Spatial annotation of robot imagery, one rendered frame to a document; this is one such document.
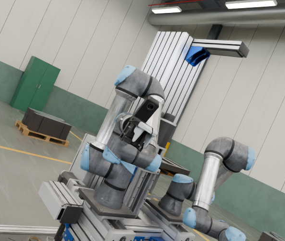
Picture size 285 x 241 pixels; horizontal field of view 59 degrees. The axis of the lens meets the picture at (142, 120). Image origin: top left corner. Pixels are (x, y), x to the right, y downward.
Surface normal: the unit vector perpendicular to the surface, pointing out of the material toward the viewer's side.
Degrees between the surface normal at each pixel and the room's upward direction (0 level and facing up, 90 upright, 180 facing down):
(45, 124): 90
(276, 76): 90
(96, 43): 90
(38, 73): 90
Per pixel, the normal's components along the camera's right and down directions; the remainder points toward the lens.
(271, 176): -0.68, -0.32
